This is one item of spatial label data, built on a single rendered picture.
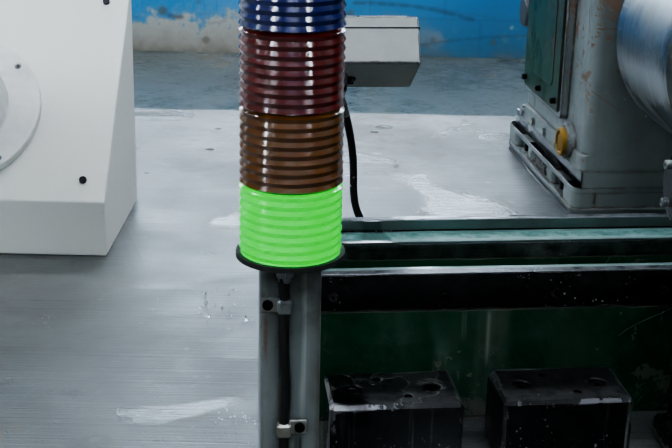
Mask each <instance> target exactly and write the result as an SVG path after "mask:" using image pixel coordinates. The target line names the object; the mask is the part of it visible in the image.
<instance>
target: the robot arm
mask: <svg viewBox="0 0 672 448"><path fill-rule="evenodd" d="M41 109H42V100H41V92H40V89H39V86H38V83H37V80H36V77H35V75H34V74H33V72H32V70H31V69H30V67H29V66H28V64H27V63H26V62H25V61H24V60H23V59H22V58H21V57H20V56H19V55H17V54H16V53H15V52H13V51H12V50H10V49H8V48H6V47H4V46H2V45H0V170H2V169H3V168H5V167H6V166H8V165H9V164H11V163H12V162H13V161H14V160H15V159H16V158H17V157H18V156H19V155H20V154H21V153H22V152H23V151H24V150H25V148H26V147H27V146H28V144H29V143H30V142H31V140H32V138H33V136H34V134H35V132H36V130H37V127H38V124H39V121H40V118H41Z"/></svg>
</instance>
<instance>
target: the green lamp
mask: <svg viewBox="0 0 672 448"><path fill-rule="evenodd" d="M239 186H240V190H239V195H240V198H239V203H240V207H239V212H240V216H239V221H240V224H239V229H240V233H239V238H240V242H239V246H240V251H241V254H242V255H243V256H244V257H246V258H247V259H249V260H251V261H254V262H256V263H260V264H264V265H269V266H277V267H306V266H313V265H318V264H322V263H326V262H328V261H331V260H333V259H334V258H336V257H337V256H338V255H339V254H340V248H341V246H342V243H341V241H340V240H341V238H342V234H341V230H342V225H341V222H342V216H341V214H342V207H341V205H342V203H343V201H342V198H341V197H342V195H343V191H342V187H343V182H342V183H341V184H340V185H339V186H337V187H335V188H334V189H331V190H329V191H326V192H322V193H317V194H310V195H275V194H268V193H262V192H258V191H255V190H252V189H250V188H248V187H246V186H245V185H243V184H242V183H241V182H240V181H239Z"/></svg>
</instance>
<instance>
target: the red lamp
mask: <svg viewBox="0 0 672 448"><path fill-rule="evenodd" d="M238 29H239V31H240V34H239V36H238V38H239V40H240V43H239V45H238V47H239V49H240V53H239V55H238V57H239V59H240V62H239V64H238V66H239V68H240V71H239V74H238V75H239V77H240V81H239V83H238V84H239V86H240V90H239V96H240V99H239V104H240V105H241V106H242V107H244V108H245V109H247V110H249V111H252V112H256V113H260V114H266V115H274V116H314V115H321V114H327V113H331V112H334V111H336V110H338V109H340V108H341V107H343V106H344V104H345V102H344V99H343V98H344V96H345V92H344V90H343V89H344V87H345V82H344V78H345V73H344V69H345V67H346V66H345V63H344V60H345V58H346V56H345V54H344V51H345V49H346V46H345V44H344V42H345V40H346V36H345V34H344V33H345V31H346V27H343V28H341V29H339V30H336V31H332V32H326V33H317V34H275V33H265V32H258V31H253V30H249V29H246V28H244V27H243V26H241V25H240V26H239V27H238Z"/></svg>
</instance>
